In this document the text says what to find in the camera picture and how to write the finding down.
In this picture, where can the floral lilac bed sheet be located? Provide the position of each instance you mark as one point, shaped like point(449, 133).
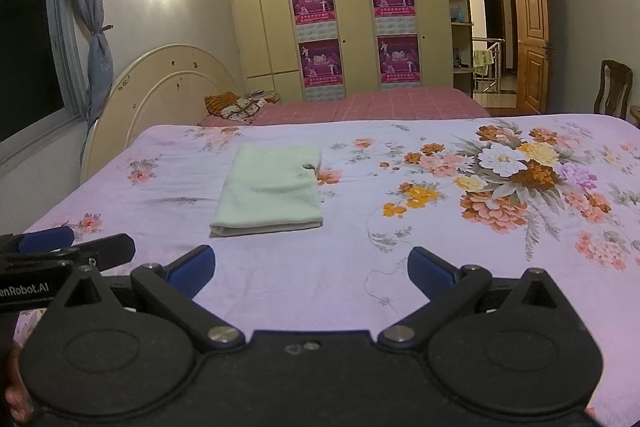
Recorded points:
point(558, 192)

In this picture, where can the wooden door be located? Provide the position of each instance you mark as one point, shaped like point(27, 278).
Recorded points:
point(532, 93)

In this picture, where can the cream round headboard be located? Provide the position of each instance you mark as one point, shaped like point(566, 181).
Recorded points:
point(167, 85)

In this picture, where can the dark wooden chair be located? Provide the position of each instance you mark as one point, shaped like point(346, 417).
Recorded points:
point(616, 80)

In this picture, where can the upper left magenta poster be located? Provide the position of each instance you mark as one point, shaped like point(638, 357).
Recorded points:
point(313, 11)

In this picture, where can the lower right magenta poster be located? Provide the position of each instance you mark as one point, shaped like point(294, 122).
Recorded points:
point(399, 59)

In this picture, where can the person's left hand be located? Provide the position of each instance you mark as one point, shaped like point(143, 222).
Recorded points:
point(16, 394)

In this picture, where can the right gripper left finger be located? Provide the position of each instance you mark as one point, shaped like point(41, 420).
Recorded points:
point(168, 292)

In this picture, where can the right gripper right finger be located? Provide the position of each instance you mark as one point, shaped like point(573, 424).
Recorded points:
point(451, 293)

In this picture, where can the pink checked bed cover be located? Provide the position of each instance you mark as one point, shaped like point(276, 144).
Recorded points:
point(435, 103)

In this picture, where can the pale green small garment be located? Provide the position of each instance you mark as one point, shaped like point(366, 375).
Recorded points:
point(269, 191)

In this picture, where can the lower left magenta poster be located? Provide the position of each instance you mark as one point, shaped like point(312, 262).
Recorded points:
point(321, 63)

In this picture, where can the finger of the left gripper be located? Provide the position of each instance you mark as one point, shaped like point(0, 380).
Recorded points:
point(103, 254)
point(50, 242)

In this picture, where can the window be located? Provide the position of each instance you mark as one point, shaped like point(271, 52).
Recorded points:
point(42, 86)

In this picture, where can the orange patterned pillow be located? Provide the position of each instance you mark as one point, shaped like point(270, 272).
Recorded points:
point(233, 107)

